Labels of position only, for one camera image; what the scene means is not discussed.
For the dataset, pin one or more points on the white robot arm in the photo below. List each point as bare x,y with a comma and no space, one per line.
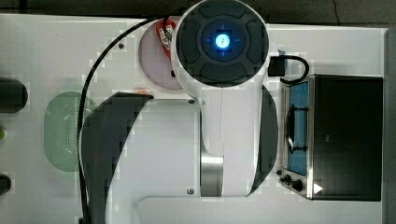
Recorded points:
219,142

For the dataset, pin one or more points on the silver black toaster oven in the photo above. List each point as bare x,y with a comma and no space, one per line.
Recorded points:
333,138

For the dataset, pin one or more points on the orange slice toy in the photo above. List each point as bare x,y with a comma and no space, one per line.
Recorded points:
140,91

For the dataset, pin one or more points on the grey round plate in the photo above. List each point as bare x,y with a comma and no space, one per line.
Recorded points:
155,64

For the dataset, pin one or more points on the red ketchup bottle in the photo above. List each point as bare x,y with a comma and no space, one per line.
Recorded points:
164,31

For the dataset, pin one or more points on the blue round bowl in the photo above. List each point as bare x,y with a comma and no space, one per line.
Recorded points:
282,53

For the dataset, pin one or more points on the green perforated colander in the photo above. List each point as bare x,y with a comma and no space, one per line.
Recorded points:
61,131

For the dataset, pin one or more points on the black cylinder upper left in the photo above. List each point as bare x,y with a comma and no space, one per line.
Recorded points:
13,95

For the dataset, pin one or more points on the black cylinder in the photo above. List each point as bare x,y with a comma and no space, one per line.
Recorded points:
5,184
13,95

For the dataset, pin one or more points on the green object left edge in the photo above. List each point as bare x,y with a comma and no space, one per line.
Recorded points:
2,134

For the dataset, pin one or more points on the black cylinder lower left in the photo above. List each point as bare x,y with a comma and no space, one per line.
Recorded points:
5,184

